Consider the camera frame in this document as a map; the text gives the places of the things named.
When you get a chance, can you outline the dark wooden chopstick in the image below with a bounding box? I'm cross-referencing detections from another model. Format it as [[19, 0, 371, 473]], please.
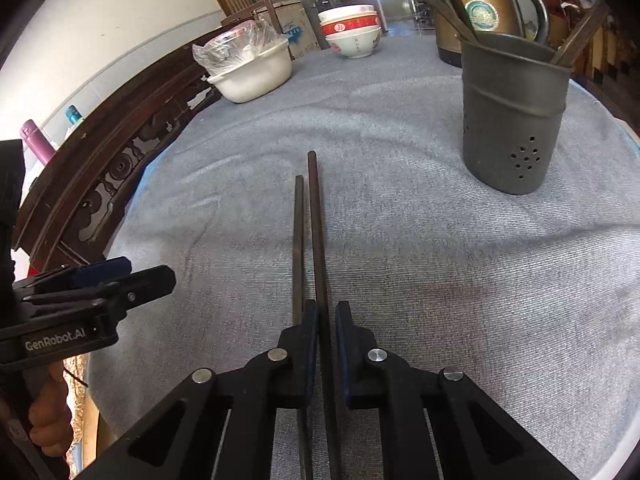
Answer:
[[294, 175, 314, 480], [306, 150, 345, 480]]

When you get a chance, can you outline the white plastic basin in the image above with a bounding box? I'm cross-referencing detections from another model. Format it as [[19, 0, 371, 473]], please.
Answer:
[[205, 37, 294, 105]]

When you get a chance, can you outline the group of dark chopsticks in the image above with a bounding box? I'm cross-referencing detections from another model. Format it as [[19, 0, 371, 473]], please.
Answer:
[[400, 0, 612, 67]]

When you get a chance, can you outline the pink thermos bottle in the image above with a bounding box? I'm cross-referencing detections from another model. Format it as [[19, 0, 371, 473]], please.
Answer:
[[19, 119, 57, 167]]

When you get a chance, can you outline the white footed bowl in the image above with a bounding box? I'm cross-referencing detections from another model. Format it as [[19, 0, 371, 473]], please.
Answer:
[[326, 27, 384, 60]]

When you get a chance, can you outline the blue table cover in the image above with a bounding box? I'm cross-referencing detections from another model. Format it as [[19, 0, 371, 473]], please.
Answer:
[[70, 120, 640, 480]]

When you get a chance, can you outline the white bowl red pattern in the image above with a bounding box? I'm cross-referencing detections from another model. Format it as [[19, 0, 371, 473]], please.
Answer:
[[320, 16, 382, 37], [317, 4, 377, 24]]

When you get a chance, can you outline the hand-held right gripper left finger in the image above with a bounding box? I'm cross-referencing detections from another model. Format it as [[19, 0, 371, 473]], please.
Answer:
[[97, 300, 320, 480]]

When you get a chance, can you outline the person's left hand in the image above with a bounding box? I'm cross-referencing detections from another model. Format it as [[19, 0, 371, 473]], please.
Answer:
[[27, 360, 75, 459]]

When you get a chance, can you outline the grey metal utensil holder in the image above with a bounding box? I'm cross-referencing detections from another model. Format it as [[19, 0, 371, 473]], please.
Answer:
[[460, 31, 575, 196]]

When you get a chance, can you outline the carved dark wooden bench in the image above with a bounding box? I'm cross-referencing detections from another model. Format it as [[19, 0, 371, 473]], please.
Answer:
[[12, 21, 252, 272]]

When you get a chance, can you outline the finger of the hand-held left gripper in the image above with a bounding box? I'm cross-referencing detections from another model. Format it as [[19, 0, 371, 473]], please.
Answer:
[[95, 266, 177, 313], [60, 256, 132, 289]]

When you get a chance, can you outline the wooden chair back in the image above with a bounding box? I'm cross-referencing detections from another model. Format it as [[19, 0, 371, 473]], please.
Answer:
[[220, 0, 281, 32]]

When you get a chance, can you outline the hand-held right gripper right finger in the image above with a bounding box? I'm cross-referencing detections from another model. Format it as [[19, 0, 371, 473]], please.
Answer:
[[335, 301, 584, 480]]

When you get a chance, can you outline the white box blue print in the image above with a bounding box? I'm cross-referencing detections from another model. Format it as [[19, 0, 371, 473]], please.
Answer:
[[251, 0, 322, 59]]

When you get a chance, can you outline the clear plastic bag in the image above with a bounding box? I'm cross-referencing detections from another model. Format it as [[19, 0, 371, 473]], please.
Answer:
[[192, 19, 289, 79]]

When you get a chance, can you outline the grey tablecloth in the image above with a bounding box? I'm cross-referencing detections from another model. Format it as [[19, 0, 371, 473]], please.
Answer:
[[86, 34, 640, 480]]

